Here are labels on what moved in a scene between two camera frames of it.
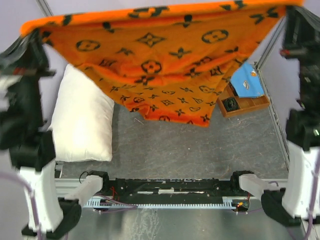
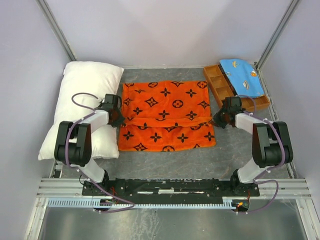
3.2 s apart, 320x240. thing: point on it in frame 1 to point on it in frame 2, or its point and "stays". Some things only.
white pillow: [83, 120] stays
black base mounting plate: [143, 189] stays
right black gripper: [302, 37] to [215, 120]
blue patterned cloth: [246, 80] stays
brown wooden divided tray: [231, 105] stays
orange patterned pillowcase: [165, 62] to [166, 115]
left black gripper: [26, 56] to [119, 121]
